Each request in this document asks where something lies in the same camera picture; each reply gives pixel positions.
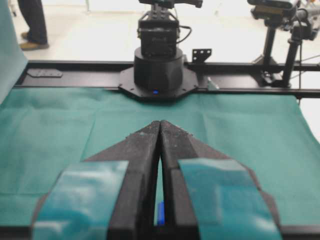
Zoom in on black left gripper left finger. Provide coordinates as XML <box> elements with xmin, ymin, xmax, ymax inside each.
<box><xmin>31</xmin><ymin>121</ymin><xmax>160</xmax><ymax>240</ymax></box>

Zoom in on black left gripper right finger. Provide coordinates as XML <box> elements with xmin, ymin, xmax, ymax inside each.
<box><xmin>160</xmin><ymin>120</ymin><xmax>282</xmax><ymax>240</ymax></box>

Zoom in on blue block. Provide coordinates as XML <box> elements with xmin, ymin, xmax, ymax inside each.
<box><xmin>156</xmin><ymin>201</ymin><xmax>165</xmax><ymax>226</ymax></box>

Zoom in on green table cloth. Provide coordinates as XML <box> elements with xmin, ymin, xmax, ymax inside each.
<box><xmin>0</xmin><ymin>88</ymin><xmax>320</xmax><ymax>226</ymax></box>

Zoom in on person legs dark trousers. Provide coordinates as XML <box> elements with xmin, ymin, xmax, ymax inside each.
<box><xmin>17</xmin><ymin>0</ymin><xmax>50</xmax><ymax>51</ymax></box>

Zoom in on silver corner bracket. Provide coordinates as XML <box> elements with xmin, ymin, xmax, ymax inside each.
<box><xmin>207</xmin><ymin>77</ymin><xmax>220</xmax><ymax>91</ymax></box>

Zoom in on black table frame rail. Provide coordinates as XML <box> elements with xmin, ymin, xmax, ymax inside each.
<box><xmin>14</xmin><ymin>60</ymin><xmax>320</xmax><ymax>101</ymax></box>

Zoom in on black corner bracket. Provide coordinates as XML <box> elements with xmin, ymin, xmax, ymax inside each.
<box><xmin>192</xmin><ymin>48</ymin><xmax>212</xmax><ymax>64</ymax></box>

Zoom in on black camera stand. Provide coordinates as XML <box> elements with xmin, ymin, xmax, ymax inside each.
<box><xmin>248</xmin><ymin>0</ymin><xmax>320</xmax><ymax>89</ymax></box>

